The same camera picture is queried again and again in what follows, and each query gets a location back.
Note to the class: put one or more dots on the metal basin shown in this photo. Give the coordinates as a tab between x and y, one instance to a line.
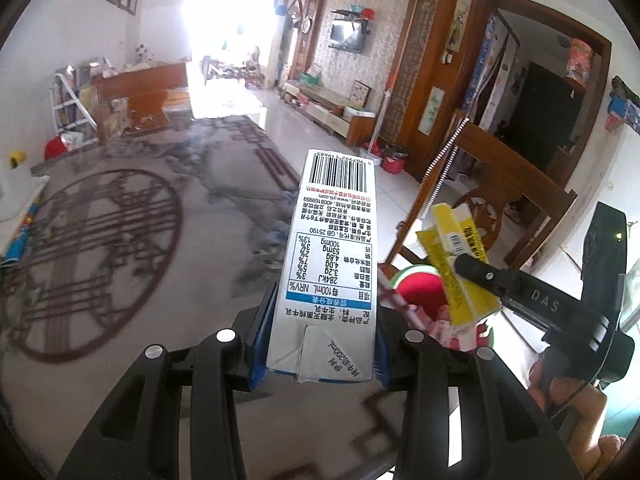
371	154

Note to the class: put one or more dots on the red bin with green rim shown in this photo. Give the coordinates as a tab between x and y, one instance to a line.
425	295

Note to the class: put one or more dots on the white blue milk carton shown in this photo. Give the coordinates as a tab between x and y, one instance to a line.
325	260

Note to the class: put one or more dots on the wall television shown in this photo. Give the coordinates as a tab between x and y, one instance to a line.
346	37

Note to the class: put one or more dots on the small yellow toy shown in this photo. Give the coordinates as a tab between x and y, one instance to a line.
19	160

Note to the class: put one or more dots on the round wall clock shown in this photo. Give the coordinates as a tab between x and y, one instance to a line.
307	25

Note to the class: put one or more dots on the person's right hand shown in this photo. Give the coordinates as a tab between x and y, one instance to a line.
582	410

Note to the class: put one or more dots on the wooden bench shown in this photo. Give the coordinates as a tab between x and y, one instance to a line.
140	85

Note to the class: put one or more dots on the white printed plastic bag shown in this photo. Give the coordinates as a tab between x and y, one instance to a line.
72	141

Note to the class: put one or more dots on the small standing picture frame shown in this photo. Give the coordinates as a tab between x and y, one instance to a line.
361	94

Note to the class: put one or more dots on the wooden television cabinet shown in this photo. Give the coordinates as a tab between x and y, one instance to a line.
330	110

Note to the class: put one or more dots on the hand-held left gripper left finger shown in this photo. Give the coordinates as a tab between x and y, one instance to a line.
260	350

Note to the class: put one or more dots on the printed door curtain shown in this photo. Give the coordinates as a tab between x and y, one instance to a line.
487	65

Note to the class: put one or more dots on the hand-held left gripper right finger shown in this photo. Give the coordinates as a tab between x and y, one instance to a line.
397	360

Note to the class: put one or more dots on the short green wall scroll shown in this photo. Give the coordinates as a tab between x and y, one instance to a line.
431	110

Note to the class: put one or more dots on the wall shelf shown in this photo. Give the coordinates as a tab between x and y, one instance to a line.
355	14

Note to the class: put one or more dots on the blue printed packet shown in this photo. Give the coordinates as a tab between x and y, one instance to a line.
22	232

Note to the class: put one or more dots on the red door poster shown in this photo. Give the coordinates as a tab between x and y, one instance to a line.
580	60

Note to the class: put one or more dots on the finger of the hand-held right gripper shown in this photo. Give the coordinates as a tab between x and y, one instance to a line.
482	272

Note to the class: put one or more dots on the carved wooden chair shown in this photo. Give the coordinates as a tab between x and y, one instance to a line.
510	180

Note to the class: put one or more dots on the red basin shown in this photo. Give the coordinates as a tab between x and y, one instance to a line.
395	161

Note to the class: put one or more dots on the tall wall scroll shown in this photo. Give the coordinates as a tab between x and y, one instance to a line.
460	22

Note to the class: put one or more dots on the red round object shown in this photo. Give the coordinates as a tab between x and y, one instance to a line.
56	149

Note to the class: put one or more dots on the yellow white pack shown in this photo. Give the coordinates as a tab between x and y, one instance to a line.
450	240

